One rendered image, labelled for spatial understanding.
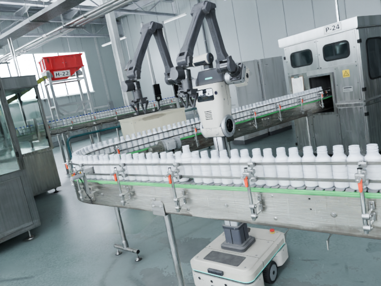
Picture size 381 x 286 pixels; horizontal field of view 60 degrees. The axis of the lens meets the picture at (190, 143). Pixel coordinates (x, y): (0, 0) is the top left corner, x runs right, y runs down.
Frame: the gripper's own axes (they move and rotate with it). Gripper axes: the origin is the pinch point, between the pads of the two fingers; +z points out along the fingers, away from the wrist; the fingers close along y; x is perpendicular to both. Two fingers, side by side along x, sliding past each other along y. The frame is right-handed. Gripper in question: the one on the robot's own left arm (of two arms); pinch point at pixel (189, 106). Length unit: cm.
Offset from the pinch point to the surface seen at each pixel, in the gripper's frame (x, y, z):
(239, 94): 275, 524, -18
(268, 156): -48, -10, 27
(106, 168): 68, -11, 33
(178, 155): 4.9, -9.2, 25.3
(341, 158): -78, -9, 27
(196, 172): -7.2, -10.5, 34.1
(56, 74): 597, 270, -118
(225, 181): -24.5, -10.1, 38.6
